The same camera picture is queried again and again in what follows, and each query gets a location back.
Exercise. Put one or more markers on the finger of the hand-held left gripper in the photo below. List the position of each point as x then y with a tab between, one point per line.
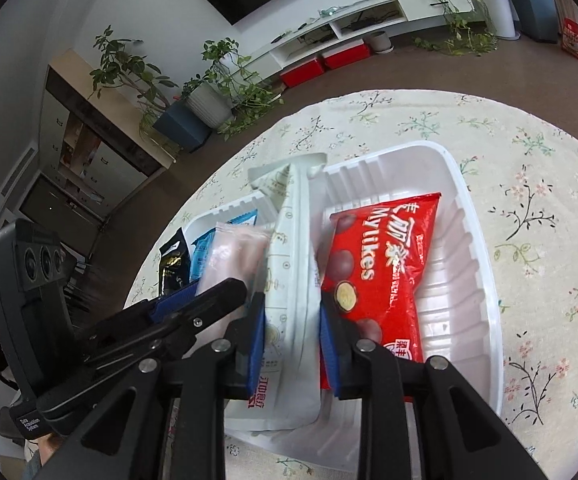
174	302
219	300

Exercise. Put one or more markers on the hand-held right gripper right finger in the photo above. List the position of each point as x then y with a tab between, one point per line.
330	355

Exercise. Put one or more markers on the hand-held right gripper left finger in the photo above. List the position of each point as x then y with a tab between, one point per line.
255	340

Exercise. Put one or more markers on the small black snack packet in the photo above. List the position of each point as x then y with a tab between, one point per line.
174	265

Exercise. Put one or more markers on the pink snack packet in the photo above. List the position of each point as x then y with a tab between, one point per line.
234	255

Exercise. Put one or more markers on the light blue snack packet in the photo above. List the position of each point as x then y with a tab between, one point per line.
201	255

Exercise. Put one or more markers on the long white snack packet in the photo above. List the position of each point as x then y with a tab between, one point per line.
294	270

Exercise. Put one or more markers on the red chocolate ball packet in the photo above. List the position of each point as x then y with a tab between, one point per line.
379	260

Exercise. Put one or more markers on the white plastic tray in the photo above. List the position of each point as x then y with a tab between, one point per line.
459	280

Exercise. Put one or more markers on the white storage cabinet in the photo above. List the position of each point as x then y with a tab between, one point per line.
99	160

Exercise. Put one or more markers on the tall plant in blue pot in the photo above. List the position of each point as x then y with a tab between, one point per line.
184	125

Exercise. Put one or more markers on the plant in grey ribbed pot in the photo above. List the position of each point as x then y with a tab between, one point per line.
209	105

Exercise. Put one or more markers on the vine plant in white pot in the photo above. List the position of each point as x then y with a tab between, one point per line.
224	49

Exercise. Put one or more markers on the small grey pot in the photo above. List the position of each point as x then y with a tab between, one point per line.
382	41

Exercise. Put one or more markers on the small blue-grey object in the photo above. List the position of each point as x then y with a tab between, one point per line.
331	10

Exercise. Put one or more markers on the white floating media console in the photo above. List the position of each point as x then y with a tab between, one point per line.
419	0

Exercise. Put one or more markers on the red paper bag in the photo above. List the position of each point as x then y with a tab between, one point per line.
574	40

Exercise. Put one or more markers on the large-leaf plant in dark pot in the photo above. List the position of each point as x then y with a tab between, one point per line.
534	5

